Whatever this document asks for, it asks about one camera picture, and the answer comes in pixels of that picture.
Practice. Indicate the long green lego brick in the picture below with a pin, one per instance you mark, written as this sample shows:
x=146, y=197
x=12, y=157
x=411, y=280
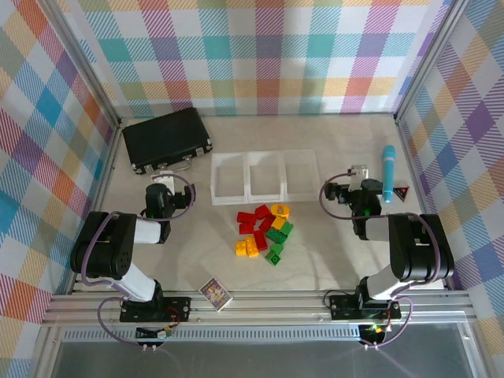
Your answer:
x=277, y=235

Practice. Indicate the red round block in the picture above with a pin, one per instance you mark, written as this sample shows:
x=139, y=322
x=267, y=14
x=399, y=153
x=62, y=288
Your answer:
x=265, y=223

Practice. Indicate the red lego brick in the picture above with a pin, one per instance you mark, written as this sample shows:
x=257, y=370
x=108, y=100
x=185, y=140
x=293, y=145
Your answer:
x=245, y=216
x=260, y=239
x=262, y=210
x=246, y=227

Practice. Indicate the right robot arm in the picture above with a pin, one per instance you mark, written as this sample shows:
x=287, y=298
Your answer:
x=417, y=244

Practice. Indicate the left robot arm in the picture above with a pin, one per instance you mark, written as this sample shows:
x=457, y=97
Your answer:
x=106, y=244

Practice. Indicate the dark triangular tag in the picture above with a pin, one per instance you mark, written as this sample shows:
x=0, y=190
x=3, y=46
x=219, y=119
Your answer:
x=401, y=193

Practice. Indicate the white plastic container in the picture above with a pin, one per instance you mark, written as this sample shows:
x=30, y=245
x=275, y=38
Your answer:
x=301, y=195
x=265, y=197
x=230, y=201

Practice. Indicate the blue marker pen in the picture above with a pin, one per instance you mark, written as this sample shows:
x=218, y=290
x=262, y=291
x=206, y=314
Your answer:
x=389, y=169

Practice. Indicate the yellow rounded lego piece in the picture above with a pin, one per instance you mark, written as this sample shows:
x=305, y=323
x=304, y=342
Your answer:
x=280, y=211

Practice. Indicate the black carrying case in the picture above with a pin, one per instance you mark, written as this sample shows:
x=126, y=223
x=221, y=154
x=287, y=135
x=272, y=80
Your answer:
x=165, y=138

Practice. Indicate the small picture card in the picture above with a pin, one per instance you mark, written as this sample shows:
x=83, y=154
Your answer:
x=215, y=294

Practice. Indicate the small power connector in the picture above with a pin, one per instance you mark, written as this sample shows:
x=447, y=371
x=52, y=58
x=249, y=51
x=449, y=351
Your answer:
x=374, y=332
x=163, y=334

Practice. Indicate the perforated metal strip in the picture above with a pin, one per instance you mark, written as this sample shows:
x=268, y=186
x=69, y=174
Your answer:
x=256, y=334

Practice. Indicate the grey metal panel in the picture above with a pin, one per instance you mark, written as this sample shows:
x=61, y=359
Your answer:
x=256, y=362

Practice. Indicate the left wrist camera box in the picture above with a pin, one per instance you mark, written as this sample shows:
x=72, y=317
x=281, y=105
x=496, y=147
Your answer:
x=163, y=179

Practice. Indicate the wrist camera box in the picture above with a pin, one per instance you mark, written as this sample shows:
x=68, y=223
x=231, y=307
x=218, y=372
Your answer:
x=163, y=179
x=360, y=173

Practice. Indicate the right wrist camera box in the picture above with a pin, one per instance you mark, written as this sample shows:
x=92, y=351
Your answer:
x=360, y=173

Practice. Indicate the aluminium side rail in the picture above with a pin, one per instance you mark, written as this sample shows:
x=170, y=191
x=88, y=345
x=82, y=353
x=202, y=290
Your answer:
x=412, y=169
x=107, y=169

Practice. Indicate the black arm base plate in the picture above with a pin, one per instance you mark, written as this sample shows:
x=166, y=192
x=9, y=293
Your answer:
x=342, y=305
x=177, y=305

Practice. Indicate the aluminium frame rail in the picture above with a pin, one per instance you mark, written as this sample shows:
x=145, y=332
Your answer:
x=275, y=311

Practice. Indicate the aluminium frame post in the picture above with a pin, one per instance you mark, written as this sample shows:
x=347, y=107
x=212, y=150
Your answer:
x=428, y=59
x=84, y=59

